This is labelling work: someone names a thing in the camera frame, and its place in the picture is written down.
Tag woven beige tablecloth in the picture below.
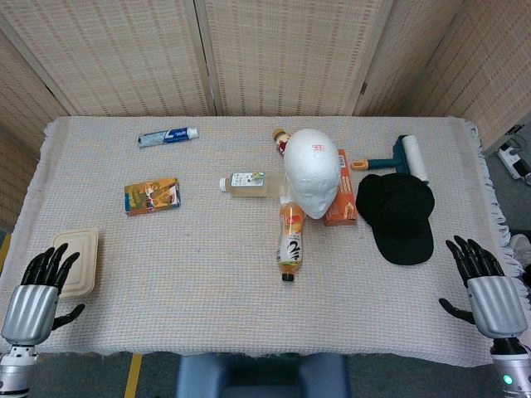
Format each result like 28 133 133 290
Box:
0 115 524 368

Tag orange rectangular box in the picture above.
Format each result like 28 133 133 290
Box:
322 148 359 227

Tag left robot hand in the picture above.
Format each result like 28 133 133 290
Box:
0 242 86 346

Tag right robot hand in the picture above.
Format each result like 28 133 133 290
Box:
438 235 530 343

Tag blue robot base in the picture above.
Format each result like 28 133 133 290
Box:
174 352 351 398

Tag white power strip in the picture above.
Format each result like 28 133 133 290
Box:
497 143 531 186

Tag beige lidded food container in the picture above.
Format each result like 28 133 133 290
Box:
51 226 100 299

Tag black cap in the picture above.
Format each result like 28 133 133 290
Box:
355 172 436 267

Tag colourful printed box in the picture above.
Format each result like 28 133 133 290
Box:
123 177 183 217

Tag blue and white toothpaste tube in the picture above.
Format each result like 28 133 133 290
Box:
137 127 200 149

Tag white foam mannequin head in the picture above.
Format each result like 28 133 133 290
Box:
283 128 342 221

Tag folding bamboo screen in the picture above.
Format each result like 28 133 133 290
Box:
0 0 531 233

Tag lint roller with teal handle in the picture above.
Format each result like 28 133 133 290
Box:
351 134 431 184

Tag orange drink bottle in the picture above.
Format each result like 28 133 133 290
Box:
276 201 307 283

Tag clear tea bottle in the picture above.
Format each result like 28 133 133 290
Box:
218 171 291 199

